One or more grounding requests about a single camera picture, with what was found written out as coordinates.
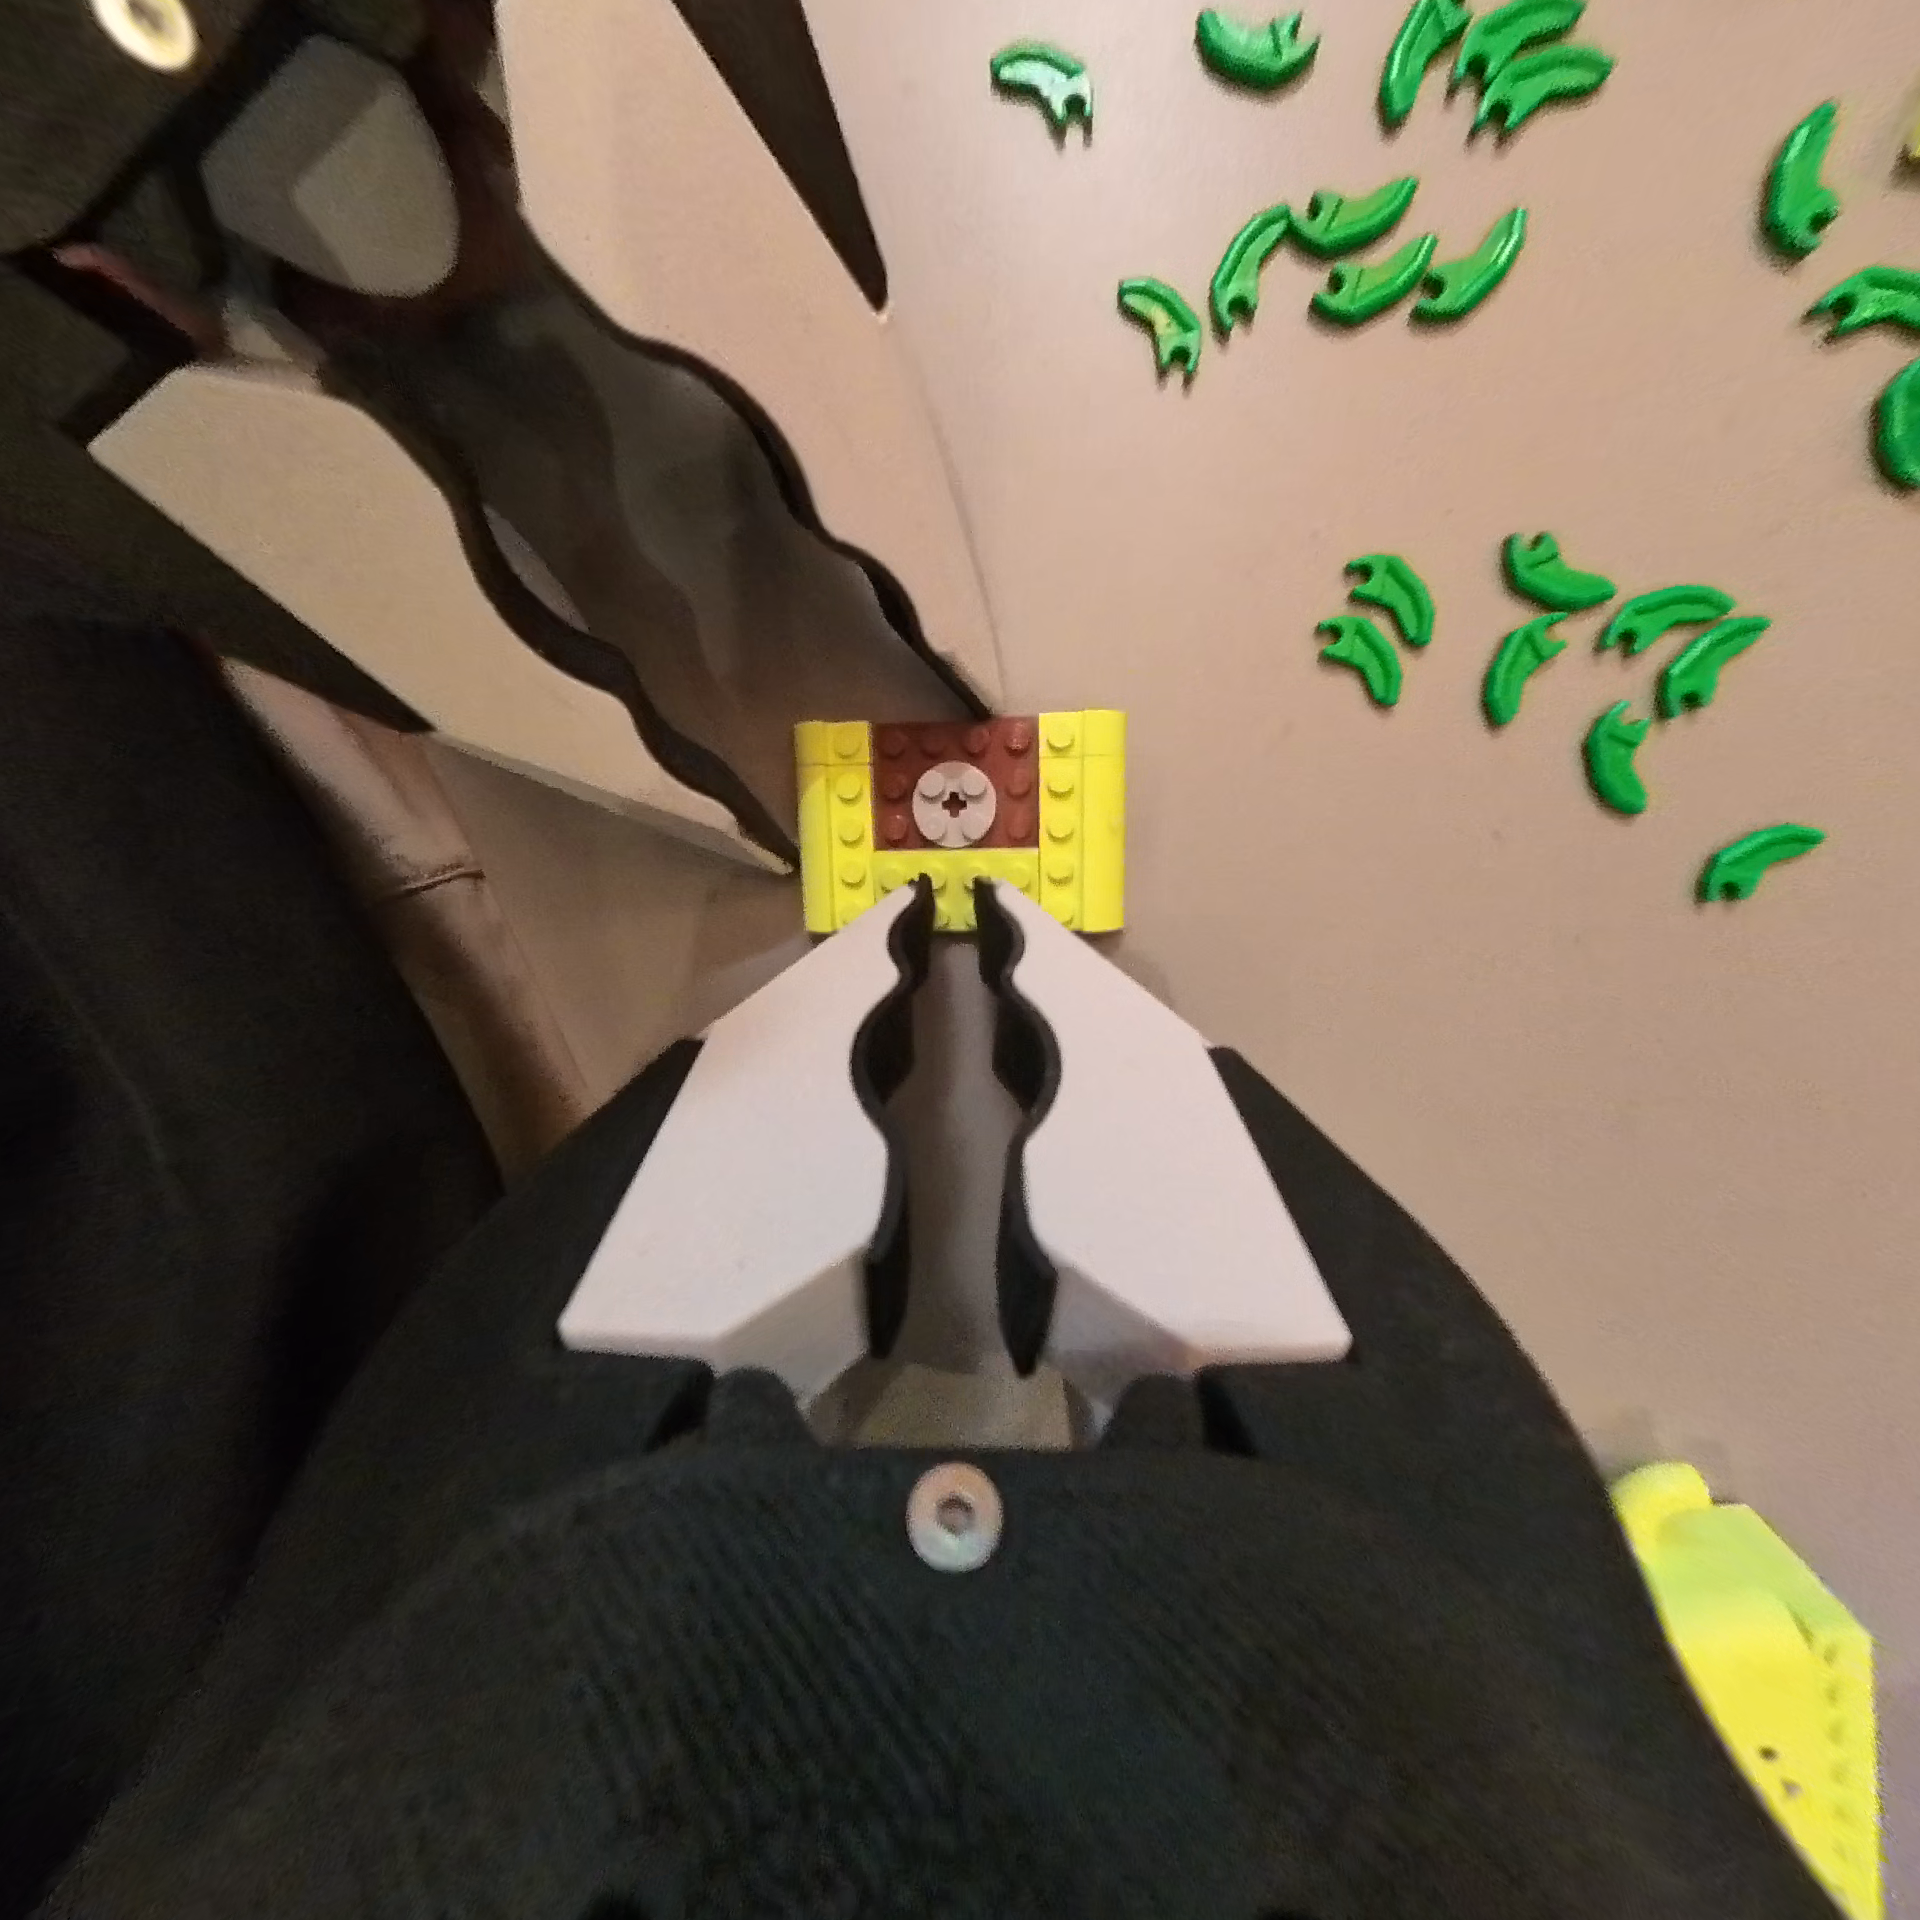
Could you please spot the large lime brick assembly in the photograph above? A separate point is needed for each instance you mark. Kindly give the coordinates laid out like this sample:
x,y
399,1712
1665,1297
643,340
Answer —
x,y
1753,1647

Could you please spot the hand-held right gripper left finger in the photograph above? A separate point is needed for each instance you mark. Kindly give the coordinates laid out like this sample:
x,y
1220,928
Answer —
x,y
752,1201

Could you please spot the small lime curved brick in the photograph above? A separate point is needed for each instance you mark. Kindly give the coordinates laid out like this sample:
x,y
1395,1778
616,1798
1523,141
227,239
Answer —
x,y
1083,731
834,744

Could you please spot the beige seat cushion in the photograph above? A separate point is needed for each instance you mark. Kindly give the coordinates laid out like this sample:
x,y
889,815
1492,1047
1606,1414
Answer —
x,y
450,932

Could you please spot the brown studded plate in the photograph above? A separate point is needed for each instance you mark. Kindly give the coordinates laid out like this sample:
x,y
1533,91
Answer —
x,y
896,756

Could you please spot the grey round plate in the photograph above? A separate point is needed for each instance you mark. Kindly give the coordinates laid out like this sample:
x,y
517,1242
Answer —
x,y
953,804

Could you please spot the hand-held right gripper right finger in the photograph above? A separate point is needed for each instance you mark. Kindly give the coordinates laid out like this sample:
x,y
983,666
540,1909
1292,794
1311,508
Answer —
x,y
1175,1201

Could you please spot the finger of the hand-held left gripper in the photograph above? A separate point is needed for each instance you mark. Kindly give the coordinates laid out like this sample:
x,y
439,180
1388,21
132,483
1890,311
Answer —
x,y
331,554
717,270

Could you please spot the person's dark clothing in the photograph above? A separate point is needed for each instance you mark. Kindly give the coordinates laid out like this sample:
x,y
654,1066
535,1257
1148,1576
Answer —
x,y
150,1050

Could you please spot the scattered green leaf pieces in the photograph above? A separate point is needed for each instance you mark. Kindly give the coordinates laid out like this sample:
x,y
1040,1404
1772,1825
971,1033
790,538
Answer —
x,y
1375,657

